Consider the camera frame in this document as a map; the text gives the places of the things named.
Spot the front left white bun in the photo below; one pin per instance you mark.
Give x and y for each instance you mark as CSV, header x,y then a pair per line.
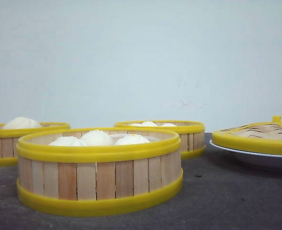
x,y
68,141

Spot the white bun in left basket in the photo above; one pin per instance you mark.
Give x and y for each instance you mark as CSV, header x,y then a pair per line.
x,y
22,122

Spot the bamboo steamer basket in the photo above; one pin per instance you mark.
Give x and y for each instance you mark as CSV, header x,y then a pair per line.
x,y
9,139
98,181

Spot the woven yellow-rimmed steamer lid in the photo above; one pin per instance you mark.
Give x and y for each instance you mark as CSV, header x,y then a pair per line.
x,y
260,137

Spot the front middle white bun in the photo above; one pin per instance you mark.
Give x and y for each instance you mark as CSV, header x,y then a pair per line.
x,y
97,138

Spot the middle bun in back basket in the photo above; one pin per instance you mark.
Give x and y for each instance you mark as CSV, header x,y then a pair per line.
x,y
148,124

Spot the front right white bun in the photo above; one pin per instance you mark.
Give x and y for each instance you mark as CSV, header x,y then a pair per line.
x,y
132,139

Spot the left bun in back basket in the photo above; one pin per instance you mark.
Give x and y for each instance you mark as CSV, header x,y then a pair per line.
x,y
136,124

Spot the white plate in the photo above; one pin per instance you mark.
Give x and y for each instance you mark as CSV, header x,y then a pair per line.
x,y
253,159

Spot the right bun in back basket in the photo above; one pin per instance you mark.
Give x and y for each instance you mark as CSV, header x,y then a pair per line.
x,y
168,125

